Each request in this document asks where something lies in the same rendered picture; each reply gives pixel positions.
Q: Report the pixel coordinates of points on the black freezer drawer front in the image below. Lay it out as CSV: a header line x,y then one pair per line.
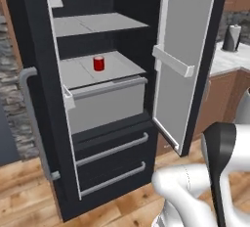
x,y
110,172
107,141

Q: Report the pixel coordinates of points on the fridge door with grey lining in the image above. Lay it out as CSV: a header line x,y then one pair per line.
x,y
185,35

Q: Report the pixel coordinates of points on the grey fridge drawer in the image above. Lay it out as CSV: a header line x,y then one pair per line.
x,y
107,107

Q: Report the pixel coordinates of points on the grey fridge shelf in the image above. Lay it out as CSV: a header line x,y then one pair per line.
x,y
114,68
97,23

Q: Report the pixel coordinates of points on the red can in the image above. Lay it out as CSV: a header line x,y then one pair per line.
x,y
98,64

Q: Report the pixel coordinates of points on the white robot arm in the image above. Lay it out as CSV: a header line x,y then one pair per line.
x,y
188,185

